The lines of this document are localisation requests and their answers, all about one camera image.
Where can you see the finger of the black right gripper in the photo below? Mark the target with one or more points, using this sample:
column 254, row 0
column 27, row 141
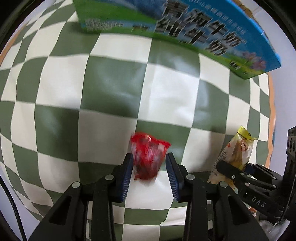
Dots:
column 240, row 175

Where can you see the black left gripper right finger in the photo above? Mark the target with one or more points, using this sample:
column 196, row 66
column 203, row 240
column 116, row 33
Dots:
column 214, row 212

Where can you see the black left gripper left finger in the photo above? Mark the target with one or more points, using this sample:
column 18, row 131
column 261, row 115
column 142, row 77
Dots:
column 66, row 220

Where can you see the clear yellow biscuit stick bag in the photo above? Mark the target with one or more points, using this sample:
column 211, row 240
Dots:
column 236, row 153

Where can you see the small red candy packet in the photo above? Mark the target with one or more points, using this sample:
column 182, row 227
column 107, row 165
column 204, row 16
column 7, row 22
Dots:
column 148, row 155

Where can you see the green white checkered tablecloth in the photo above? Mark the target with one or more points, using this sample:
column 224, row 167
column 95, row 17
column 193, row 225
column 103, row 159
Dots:
column 71, row 100

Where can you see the blue green milk carton box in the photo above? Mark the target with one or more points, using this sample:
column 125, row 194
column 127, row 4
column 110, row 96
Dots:
column 220, row 30

